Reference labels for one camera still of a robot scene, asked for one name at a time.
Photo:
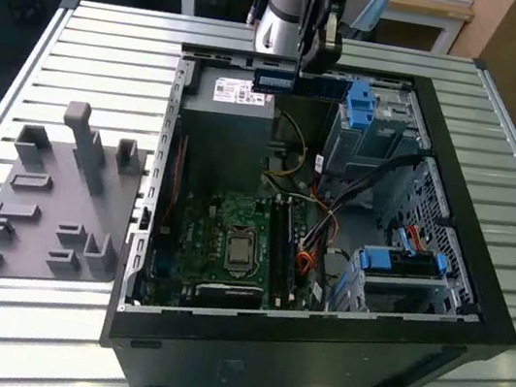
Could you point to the blue RAM stick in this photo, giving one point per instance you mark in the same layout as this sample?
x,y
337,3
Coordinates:
x,y
324,87

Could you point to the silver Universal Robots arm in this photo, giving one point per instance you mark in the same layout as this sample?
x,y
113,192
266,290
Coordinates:
x,y
279,10

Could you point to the installed black RAM stick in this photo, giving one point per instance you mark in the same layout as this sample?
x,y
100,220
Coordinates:
x,y
289,252

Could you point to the black expansion slot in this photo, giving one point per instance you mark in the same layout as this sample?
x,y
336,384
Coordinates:
x,y
228,295

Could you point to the blue drive carrier latch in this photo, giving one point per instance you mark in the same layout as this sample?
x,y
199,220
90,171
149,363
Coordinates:
x,y
359,105

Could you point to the grey power supply unit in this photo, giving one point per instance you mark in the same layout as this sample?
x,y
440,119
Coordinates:
x,y
230,120

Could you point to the black open PC case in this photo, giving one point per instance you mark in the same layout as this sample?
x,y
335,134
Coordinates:
x,y
328,244

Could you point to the silver CPU in socket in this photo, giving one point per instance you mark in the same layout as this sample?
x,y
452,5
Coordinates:
x,y
239,249

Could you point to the green motherboard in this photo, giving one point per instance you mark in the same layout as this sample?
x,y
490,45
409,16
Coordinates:
x,y
229,248

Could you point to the blue disk carrier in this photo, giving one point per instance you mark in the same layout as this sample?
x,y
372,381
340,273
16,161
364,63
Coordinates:
x,y
399,265

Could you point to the grey parts rack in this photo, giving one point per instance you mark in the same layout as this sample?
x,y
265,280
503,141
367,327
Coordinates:
x,y
60,201

